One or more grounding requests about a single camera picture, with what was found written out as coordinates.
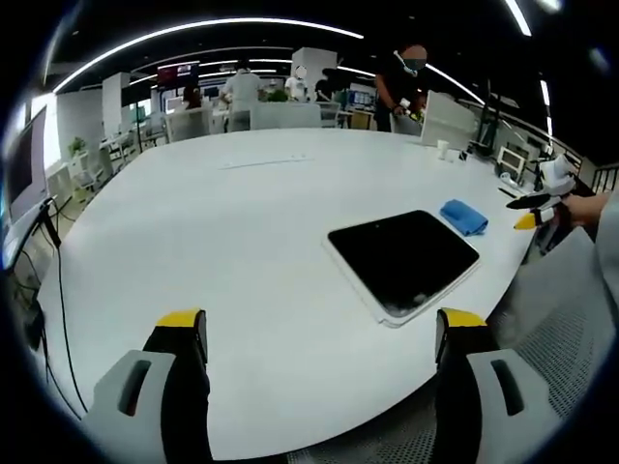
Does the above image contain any black cable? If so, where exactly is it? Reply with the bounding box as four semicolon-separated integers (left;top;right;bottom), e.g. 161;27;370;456
44;195;96;421

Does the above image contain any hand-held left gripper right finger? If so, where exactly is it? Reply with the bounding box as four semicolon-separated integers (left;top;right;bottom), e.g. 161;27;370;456
434;306;553;464

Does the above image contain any white partition board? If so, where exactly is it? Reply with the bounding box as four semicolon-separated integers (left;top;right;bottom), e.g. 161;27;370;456
419;91;481;149

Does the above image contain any blue cleaning cloth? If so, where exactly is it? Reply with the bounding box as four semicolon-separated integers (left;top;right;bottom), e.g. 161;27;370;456
438;198;489;238

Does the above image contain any person's right hand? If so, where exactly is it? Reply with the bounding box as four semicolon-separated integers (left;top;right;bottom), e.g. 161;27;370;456
555;191;610;228

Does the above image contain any black tablet with white frame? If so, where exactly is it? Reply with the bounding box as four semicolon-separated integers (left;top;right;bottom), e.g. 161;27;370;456
322;209;482;330

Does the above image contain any black tripod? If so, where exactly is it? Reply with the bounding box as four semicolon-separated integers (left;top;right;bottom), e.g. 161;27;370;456
470;79;505;157

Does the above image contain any wall screen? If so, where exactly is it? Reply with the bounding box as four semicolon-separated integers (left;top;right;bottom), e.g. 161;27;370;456
156;61;201;89

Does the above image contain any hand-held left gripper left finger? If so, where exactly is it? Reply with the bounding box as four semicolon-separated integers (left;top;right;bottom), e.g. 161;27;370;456
84;307;215;464

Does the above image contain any white framed device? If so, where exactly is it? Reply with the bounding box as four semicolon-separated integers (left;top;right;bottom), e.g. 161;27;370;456
496;144;531;184

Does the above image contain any computer monitor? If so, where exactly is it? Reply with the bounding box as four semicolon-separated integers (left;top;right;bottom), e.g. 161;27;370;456
0;101;53;270

